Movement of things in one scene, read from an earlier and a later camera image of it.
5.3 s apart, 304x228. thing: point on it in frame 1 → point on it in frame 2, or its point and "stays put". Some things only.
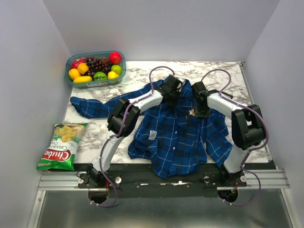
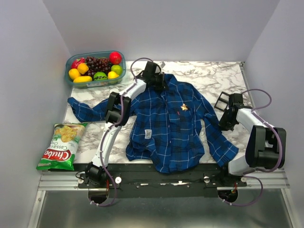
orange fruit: [82, 68] stays put
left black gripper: [173, 104] → [163, 86]
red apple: [115, 57] stays put
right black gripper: [201, 114] → [223, 125]
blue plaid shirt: [174, 139] stays put
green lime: [117, 69] stays put
